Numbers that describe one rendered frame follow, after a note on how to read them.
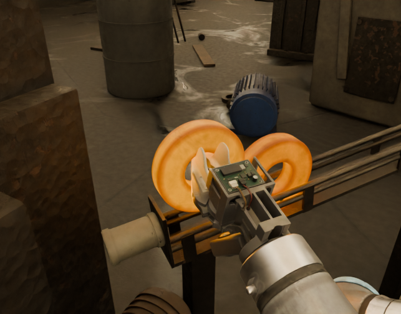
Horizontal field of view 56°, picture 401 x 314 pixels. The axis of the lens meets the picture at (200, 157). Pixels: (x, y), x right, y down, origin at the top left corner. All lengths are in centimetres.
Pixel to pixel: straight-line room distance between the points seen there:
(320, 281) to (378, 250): 131
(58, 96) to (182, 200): 27
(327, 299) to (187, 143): 29
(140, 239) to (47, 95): 28
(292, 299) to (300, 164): 34
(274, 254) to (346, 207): 150
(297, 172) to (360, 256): 100
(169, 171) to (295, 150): 24
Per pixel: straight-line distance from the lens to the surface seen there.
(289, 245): 44
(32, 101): 65
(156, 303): 71
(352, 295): 59
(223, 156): 56
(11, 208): 53
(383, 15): 267
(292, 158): 68
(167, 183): 58
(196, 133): 56
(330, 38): 281
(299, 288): 42
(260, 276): 44
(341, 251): 167
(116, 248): 61
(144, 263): 154
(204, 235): 64
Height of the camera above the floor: 109
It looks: 30 degrees down
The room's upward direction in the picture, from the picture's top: straight up
